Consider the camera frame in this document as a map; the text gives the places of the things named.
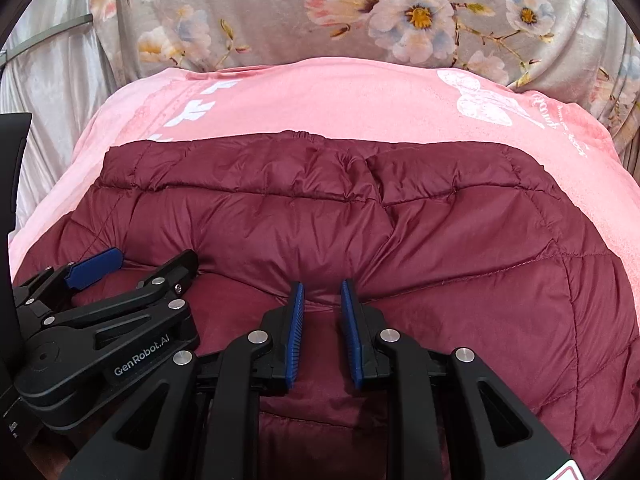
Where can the silver satin cloth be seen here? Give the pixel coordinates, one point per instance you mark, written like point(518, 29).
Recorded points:
point(60, 110)

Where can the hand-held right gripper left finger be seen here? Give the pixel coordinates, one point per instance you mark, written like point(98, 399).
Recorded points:
point(295, 340)

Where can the pink printed blanket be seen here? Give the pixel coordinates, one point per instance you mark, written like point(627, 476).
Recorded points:
point(325, 100)

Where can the maroon puffer jacket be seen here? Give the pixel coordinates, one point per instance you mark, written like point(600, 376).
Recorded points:
point(450, 260)

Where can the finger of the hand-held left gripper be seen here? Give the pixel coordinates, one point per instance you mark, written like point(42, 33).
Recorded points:
point(150, 300)
point(97, 265)

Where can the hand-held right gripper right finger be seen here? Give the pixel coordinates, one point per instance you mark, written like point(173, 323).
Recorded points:
point(352, 340)

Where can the grey floral bed sheet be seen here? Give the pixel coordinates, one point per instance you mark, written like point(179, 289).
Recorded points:
point(280, 10)

